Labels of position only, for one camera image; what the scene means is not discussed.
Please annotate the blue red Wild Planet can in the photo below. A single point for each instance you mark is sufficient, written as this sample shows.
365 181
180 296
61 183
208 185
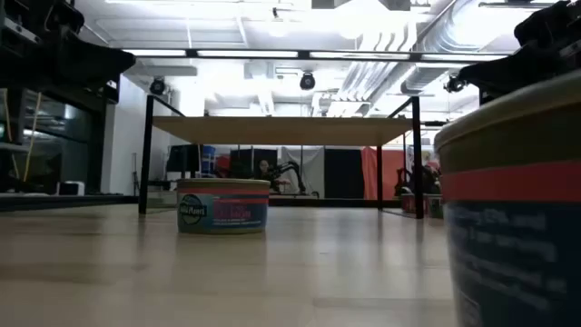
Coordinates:
222 213
513 254

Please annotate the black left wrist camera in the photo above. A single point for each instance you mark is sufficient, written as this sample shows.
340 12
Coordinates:
112 93

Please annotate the black monitor on stand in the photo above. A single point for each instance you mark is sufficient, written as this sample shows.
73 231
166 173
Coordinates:
181 158

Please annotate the silver ceiling air duct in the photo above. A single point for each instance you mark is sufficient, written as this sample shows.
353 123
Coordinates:
386 72

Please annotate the blue storage bins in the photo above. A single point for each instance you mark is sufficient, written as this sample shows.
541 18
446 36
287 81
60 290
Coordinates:
208 159

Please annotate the silver-lidded red label can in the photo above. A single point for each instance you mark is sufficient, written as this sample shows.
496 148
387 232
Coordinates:
407 203

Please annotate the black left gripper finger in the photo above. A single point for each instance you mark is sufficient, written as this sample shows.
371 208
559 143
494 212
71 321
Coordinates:
81 56
68 77

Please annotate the long linear ceiling light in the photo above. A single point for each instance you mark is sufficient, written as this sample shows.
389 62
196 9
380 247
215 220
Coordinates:
247 53

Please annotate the white curtain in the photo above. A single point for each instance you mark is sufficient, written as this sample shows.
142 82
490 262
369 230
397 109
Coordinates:
315 159

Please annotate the black metal table frame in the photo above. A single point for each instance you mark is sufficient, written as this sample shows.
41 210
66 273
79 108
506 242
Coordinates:
68 203

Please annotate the black track spotlight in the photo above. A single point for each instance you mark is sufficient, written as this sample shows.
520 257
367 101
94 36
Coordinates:
454 84
157 86
307 81

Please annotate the black tripod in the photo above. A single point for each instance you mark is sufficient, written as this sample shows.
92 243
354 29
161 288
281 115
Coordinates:
135 177

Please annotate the white box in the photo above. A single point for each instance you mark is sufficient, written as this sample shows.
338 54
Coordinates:
71 188

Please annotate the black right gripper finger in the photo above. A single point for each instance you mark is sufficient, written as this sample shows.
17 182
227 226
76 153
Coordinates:
522 79
535 54

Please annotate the small black robot arm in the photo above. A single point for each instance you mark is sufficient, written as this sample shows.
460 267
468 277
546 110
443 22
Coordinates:
290 172
417 179

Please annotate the black curtain panel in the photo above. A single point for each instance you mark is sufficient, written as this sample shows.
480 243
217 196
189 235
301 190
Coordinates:
343 172
243 161

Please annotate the person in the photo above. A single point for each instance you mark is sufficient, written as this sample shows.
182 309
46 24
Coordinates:
263 169

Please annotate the wooden shelf with black legs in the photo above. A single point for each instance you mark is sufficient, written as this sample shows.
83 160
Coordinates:
281 131

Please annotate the orange red curtain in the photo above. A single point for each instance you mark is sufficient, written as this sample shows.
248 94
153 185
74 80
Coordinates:
392 175

